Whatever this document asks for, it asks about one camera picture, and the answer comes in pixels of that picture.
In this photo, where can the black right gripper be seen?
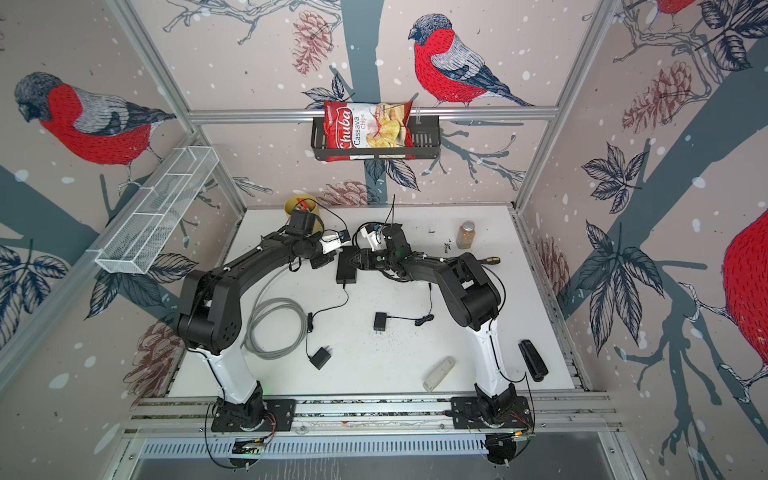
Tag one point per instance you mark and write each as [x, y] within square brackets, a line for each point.
[366, 259]

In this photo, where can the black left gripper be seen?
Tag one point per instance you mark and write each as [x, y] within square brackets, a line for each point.
[326, 258]

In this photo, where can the black ribbed power brick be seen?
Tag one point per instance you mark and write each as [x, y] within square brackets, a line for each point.
[346, 273]

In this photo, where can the black wall plug adapter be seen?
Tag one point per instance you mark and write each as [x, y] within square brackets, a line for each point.
[321, 356]

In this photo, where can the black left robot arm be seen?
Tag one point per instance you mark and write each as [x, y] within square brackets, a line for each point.
[209, 319]

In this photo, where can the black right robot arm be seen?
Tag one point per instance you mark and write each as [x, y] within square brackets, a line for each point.
[471, 298]

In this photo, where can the yellow pen cup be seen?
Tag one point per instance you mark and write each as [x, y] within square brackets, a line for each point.
[302, 202]

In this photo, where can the red cassava chips bag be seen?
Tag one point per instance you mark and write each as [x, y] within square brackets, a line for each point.
[355, 126]

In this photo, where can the beige power strip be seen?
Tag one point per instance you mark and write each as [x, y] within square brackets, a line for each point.
[438, 373]

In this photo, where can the black stapler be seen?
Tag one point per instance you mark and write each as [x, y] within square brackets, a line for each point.
[533, 360]

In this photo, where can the black wire wall basket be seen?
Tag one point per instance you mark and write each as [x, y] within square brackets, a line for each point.
[425, 136]

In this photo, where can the white mesh wall shelf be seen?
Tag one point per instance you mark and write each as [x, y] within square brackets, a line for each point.
[162, 203]

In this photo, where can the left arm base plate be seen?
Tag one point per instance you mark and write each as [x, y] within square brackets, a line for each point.
[260, 415]

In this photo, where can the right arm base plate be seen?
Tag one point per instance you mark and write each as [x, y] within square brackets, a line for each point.
[470, 413]

